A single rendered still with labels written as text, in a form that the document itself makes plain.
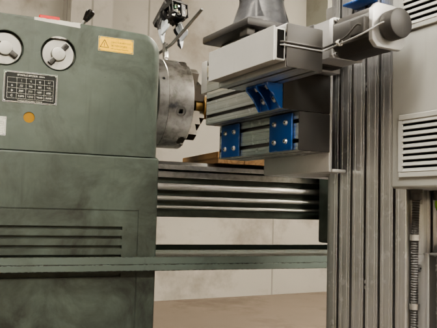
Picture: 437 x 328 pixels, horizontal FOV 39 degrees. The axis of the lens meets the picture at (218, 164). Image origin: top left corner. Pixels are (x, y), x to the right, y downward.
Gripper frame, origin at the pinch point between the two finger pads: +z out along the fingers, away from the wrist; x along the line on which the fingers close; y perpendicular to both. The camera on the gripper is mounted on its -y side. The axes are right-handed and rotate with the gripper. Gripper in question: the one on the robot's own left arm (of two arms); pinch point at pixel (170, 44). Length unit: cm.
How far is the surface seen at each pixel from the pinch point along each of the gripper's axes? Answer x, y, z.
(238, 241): 209, -218, 27
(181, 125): -2.1, 6.8, 34.2
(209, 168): 7, 10, 49
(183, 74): -3.2, 11.1, 17.2
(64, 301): -40, -3, 91
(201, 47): 161, -190, -124
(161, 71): -10.6, 9.0, 17.1
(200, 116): 9.7, 2.5, 27.1
